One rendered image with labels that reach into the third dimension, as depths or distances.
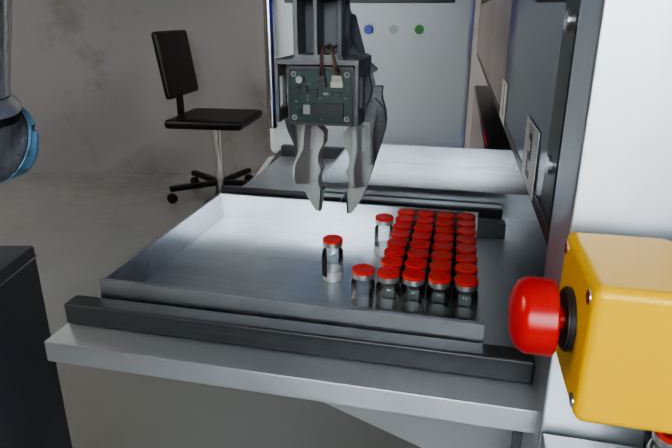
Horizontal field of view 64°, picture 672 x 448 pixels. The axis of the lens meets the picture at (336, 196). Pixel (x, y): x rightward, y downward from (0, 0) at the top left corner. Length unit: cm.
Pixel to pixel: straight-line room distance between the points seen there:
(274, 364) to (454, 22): 106
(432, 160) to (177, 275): 57
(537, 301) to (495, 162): 74
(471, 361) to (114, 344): 29
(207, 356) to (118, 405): 145
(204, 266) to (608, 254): 43
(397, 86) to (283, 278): 87
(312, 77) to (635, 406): 31
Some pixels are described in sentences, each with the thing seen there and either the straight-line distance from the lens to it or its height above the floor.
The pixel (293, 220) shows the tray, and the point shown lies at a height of 89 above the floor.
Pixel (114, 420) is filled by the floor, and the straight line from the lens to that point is 186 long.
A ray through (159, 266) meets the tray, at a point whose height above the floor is 88.
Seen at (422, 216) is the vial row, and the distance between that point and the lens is 62.
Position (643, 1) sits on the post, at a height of 115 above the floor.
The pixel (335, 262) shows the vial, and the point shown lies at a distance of 55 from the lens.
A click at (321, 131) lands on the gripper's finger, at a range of 52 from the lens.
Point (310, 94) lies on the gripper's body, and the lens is 45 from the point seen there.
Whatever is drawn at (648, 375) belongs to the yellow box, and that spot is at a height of 99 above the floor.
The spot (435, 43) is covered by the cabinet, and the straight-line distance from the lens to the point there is 136.
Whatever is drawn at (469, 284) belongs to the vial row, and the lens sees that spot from 48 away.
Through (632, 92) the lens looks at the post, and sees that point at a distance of 33.
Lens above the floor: 114
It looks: 19 degrees down
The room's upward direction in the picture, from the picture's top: straight up
